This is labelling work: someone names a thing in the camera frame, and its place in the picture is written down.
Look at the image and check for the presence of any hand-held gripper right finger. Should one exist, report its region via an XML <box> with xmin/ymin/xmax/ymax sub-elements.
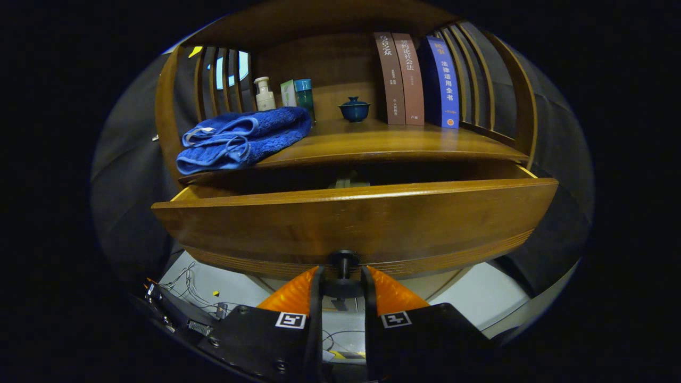
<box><xmin>362</xmin><ymin>266</ymin><xmax>493</xmax><ymax>381</ymax></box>

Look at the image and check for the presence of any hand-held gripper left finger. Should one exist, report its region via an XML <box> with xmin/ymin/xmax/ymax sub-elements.
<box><xmin>198</xmin><ymin>266</ymin><xmax>325</xmax><ymax>383</ymax></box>

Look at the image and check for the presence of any wooden countertop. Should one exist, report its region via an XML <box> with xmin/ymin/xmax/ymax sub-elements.
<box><xmin>178</xmin><ymin>118</ymin><xmax>527</xmax><ymax>184</ymax></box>

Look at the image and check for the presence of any wooden cabinet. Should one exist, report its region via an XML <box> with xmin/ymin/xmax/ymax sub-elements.
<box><xmin>154</xmin><ymin>0</ymin><xmax>538</xmax><ymax>298</ymax></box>

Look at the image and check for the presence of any folded blue towel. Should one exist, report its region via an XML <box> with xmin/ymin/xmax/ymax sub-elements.
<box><xmin>176</xmin><ymin>106</ymin><xmax>313</xmax><ymax>176</ymax></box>

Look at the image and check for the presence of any white pump bottle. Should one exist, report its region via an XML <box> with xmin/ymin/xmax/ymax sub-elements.
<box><xmin>253</xmin><ymin>77</ymin><xmax>276</xmax><ymax>111</ymax></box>

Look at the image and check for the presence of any blue lidded teacup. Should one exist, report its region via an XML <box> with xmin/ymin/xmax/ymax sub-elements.
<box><xmin>338</xmin><ymin>96</ymin><xmax>371</xmax><ymax>123</ymax></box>

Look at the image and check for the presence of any teal bottle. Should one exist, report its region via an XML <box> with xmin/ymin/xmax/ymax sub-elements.
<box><xmin>294</xmin><ymin>79</ymin><xmax>316</xmax><ymax>124</ymax></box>

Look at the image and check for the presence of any blue book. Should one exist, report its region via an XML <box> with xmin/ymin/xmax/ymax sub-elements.
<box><xmin>420</xmin><ymin>35</ymin><xmax>460</xmax><ymax>129</ymax></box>

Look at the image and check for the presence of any reddish brown book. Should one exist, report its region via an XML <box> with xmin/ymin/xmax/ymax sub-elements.
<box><xmin>392</xmin><ymin>33</ymin><xmax>425</xmax><ymax>126</ymax></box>

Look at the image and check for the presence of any dark brown book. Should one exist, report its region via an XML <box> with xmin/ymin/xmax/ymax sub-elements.
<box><xmin>373</xmin><ymin>32</ymin><xmax>406</xmax><ymax>126</ymax></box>

